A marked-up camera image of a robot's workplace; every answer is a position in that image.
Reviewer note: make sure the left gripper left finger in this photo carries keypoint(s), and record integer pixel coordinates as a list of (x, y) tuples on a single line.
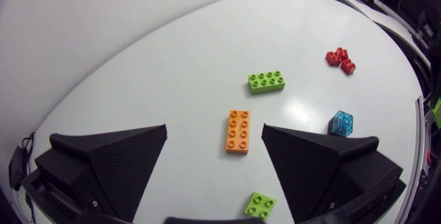
[(113, 169)]

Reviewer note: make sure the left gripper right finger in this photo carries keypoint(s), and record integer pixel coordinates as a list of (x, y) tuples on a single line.
[(317, 169)]

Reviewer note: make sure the small green toy brick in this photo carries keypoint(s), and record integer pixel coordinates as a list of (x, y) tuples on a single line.
[(260, 206)]

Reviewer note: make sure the orange toy brick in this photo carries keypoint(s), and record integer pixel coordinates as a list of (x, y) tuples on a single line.
[(237, 132)]

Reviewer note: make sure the red toy brick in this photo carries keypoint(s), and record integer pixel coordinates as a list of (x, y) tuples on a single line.
[(333, 59), (348, 67), (342, 53)]

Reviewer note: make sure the clear blue toy brick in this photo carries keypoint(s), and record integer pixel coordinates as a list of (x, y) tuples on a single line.
[(341, 124)]

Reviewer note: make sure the black power brick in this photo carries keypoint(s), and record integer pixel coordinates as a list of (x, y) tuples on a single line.
[(16, 169)]

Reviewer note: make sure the long green toy brick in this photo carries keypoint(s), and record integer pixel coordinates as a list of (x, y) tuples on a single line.
[(266, 83)]

